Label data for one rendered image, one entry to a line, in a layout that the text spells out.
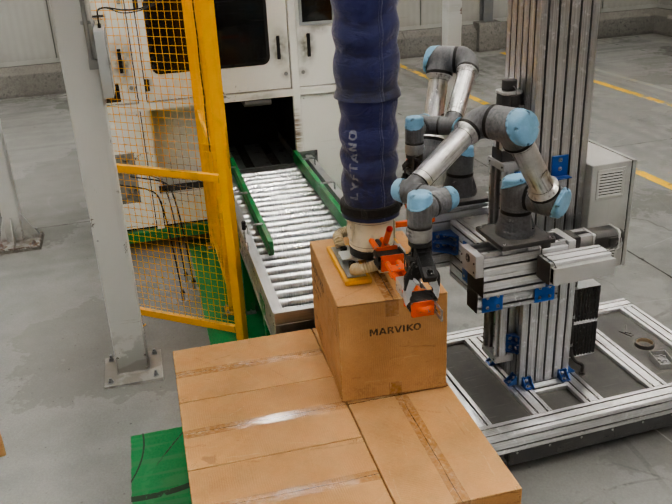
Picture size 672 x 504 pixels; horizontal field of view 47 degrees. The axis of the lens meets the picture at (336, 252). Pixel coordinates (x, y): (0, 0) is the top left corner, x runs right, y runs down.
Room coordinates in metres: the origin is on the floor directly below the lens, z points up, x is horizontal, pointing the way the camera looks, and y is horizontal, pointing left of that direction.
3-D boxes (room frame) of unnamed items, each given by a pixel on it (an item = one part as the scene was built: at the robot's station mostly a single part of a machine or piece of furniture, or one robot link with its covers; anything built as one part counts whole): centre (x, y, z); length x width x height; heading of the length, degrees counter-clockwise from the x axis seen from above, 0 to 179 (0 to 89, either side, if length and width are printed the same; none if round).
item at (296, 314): (3.09, -0.05, 0.58); 0.70 x 0.03 x 0.06; 103
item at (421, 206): (2.17, -0.26, 1.37); 0.09 x 0.08 x 0.11; 133
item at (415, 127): (3.06, -0.34, 1.38); 0.09 x 0.08 x 0.11; 157
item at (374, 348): (2.72, -0.14, 0.75); 0.60 x 0.40 x 0.40; 10
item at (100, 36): (3.60, 1.01, 1.62); 0.20 x 0.05 x 0.30; 13
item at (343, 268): (2.72, -0.04, 0.97); 0.34 x 0.10 x 0.05; 11
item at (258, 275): (4.15, 0.53, 0.50); 2.31 x 0.05 x 0.19; 13
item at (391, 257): (2.49, -0.19, 1.07); 0.10 x 0.08 x 0.06; 101
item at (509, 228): (2.76, -0.69, 1.09); 0.15 x 0.15 x 0.10
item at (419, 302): (2.15, -0.25, 1.07); 0.08 x 0.07 x 0.05; 11
